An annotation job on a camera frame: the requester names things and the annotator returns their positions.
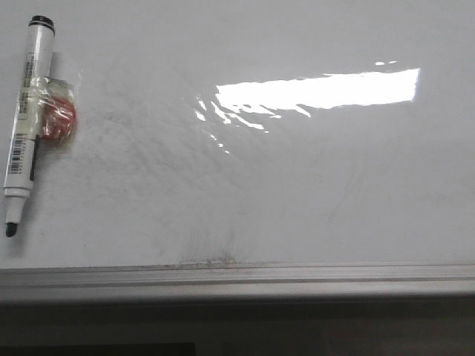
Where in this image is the red round magnet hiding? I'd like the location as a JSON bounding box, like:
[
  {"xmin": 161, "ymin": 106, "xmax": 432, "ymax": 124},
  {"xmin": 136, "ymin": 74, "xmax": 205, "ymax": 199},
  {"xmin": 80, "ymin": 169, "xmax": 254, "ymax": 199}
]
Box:
[{"xmin": 34, "ymin": 76, "xmax": 79, "ymax": 151}]

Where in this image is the white whiteboard marker black tip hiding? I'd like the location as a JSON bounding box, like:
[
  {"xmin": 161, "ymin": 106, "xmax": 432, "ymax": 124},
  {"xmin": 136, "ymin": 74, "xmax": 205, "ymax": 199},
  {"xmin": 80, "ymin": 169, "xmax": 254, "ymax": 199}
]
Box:
[{"xmin": 4, "ymin": 15, "xmax": 56, "ymax": 237}]

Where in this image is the whiteboard with aluminium frame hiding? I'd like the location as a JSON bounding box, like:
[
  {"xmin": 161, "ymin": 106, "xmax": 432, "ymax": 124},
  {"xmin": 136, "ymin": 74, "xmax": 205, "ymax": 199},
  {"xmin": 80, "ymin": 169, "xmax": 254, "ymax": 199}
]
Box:
[{"xmin": 1, "ymin": 1, "xmax": 474, "ymax": 305}]

